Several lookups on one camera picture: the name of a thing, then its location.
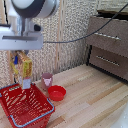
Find colourful snack box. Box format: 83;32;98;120
17;52;34;90

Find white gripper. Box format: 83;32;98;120
0;24;45;75

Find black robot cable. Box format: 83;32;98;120
43;2;128;44

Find pink plastic cup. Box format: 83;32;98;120
41;72;54;91

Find brown drawer cabinet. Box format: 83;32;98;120
85;9;128;83

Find red plastic bowl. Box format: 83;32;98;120
47;85;67;102

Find red shopping basket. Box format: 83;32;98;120
0;82;56;128

